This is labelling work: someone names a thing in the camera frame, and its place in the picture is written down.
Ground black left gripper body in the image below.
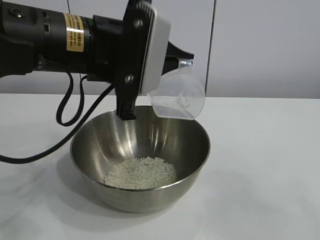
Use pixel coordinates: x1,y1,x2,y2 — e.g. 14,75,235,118
86,0,158,122

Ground clear plastic measuring cup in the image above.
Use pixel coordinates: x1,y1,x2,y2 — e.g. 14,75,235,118
146,56,206,121

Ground stainless steel mixing bowl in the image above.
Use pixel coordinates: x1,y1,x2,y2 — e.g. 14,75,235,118
70,104,211,214

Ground white rice grains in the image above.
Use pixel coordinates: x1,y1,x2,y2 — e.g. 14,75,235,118
103,156,178,190

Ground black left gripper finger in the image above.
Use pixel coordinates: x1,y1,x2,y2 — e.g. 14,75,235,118
166,40,196,62

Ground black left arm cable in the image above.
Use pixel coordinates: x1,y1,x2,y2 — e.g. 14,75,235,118
0,72,116,165

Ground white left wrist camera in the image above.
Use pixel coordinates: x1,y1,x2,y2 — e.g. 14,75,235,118
138,5,173,96

